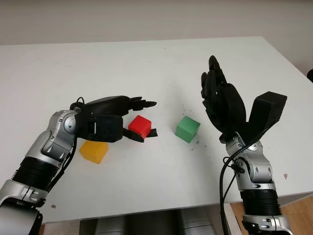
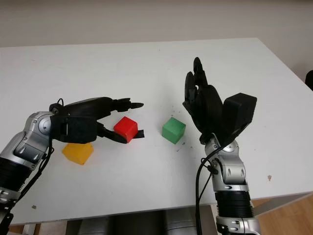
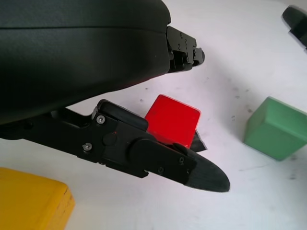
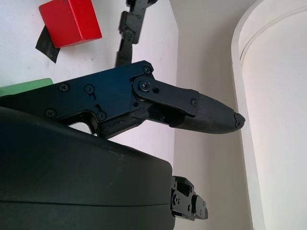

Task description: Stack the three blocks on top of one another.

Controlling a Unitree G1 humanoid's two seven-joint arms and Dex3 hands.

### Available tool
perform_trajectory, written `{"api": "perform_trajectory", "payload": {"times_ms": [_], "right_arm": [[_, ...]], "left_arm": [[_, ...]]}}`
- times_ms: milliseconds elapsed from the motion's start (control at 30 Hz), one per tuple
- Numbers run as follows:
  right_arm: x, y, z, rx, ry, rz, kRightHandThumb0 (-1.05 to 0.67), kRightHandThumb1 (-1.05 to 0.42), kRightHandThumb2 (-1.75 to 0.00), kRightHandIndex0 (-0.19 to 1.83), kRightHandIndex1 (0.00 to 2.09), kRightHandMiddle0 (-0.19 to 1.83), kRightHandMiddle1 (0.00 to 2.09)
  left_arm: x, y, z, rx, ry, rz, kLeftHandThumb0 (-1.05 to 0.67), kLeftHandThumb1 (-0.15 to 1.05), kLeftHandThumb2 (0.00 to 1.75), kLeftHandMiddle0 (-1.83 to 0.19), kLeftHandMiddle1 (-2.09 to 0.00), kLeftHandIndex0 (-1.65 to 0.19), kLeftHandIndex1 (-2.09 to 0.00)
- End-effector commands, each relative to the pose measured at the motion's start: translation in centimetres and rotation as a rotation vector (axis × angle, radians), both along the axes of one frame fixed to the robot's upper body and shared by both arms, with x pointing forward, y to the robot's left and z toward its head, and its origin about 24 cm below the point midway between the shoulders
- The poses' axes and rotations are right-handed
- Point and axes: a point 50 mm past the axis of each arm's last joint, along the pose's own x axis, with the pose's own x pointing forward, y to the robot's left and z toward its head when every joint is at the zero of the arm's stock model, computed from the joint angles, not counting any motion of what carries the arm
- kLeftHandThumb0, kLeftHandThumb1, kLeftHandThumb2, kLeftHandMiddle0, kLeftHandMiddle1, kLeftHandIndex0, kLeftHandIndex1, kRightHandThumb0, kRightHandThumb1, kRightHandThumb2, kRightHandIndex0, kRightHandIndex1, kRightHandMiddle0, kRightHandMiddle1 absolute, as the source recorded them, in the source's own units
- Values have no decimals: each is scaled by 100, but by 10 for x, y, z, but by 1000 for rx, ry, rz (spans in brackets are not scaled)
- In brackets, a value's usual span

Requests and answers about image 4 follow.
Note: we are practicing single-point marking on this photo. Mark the white round container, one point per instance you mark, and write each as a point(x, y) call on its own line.
point(275, 95)

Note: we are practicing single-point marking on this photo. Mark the black tape patch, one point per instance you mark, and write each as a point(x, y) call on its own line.
point(46, 50)

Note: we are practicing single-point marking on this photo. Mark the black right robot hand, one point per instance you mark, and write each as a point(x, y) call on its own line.
point(60, 179)

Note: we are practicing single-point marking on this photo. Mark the green wooden block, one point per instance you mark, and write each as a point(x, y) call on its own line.
point(21, 87)

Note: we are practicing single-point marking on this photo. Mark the red wooden block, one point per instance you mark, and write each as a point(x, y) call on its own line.
point(72, 21)

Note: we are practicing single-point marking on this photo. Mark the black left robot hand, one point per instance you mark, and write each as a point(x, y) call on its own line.
point(132, 26)

